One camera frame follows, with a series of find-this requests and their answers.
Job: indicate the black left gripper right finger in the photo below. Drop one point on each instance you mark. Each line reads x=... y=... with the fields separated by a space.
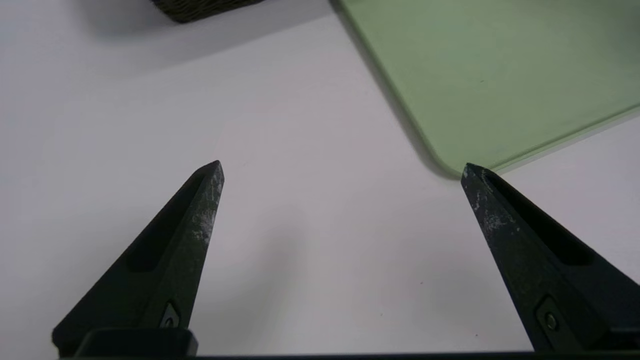
x=550 y=280

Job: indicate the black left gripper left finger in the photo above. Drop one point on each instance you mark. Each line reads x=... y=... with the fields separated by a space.
x=160 y=270

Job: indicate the dark brown wicker basket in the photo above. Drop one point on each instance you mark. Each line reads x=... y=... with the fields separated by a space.
x=200 y=9

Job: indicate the light green plastic tray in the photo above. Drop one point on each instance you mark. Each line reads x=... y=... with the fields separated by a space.
x=500 y=75

